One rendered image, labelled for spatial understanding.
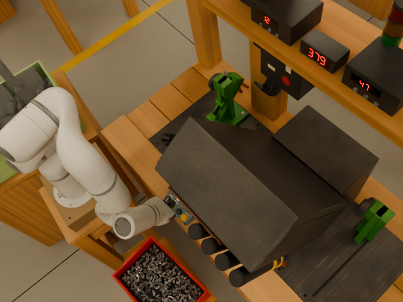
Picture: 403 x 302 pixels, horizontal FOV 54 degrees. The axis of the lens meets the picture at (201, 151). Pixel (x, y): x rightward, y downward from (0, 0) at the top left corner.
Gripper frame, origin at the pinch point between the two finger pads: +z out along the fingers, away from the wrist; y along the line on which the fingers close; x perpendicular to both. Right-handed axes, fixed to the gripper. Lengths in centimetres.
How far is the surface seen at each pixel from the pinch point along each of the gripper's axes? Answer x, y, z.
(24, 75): -9, -101, 13
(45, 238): -103, -66, 51
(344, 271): 20, 63, 16
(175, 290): -22.8, 22.1, -4.2
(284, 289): 3, 51, 6
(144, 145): 1.6, -31.7, 21.7
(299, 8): 81, 2, -18
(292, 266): 10, 49, 11
